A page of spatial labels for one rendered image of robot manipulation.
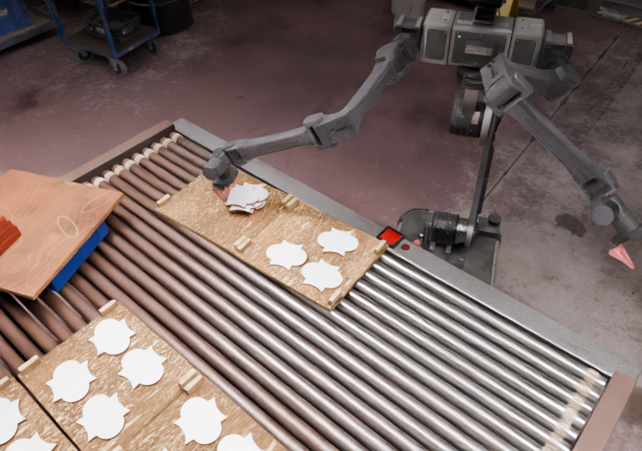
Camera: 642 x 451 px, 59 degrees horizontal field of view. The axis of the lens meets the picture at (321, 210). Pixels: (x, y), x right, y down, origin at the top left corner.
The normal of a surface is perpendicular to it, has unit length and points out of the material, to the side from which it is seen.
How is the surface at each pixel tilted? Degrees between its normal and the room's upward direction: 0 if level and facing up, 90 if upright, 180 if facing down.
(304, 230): 0
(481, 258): 0
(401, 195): 0
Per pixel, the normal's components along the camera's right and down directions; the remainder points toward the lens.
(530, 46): -0.30, 0.65
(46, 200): -0.03, -0.73
